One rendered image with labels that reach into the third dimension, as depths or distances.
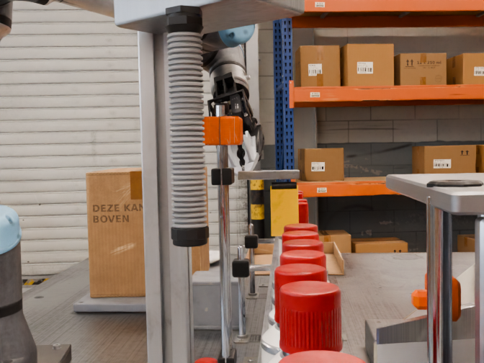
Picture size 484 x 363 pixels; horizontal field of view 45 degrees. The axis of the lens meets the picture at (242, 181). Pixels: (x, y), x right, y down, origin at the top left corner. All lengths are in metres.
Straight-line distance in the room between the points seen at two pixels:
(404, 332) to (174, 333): 0.39
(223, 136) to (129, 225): 0.70
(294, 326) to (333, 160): 4.20
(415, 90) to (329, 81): 0.63
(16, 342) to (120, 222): 0.47
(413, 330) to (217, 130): 0.35
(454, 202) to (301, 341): 0.14
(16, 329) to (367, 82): 3.92
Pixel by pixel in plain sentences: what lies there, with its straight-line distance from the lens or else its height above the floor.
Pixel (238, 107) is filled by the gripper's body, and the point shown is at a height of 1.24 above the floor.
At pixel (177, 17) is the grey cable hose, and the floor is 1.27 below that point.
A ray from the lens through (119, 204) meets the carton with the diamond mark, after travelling 1.29.
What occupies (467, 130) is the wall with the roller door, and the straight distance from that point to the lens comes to 5.66.
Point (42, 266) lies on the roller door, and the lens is 5.29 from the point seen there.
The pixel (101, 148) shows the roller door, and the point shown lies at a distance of 5.09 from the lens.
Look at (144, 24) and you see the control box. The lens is 0.61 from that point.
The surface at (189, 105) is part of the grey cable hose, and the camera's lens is 0.52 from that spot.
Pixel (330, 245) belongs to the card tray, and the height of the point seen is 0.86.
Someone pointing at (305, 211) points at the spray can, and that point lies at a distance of 0.81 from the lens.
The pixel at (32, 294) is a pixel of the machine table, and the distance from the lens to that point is 1.51.
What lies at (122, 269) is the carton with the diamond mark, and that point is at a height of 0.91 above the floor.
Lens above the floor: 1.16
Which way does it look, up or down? 3 degrees down
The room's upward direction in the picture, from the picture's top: 1 degrees counter-clockwise
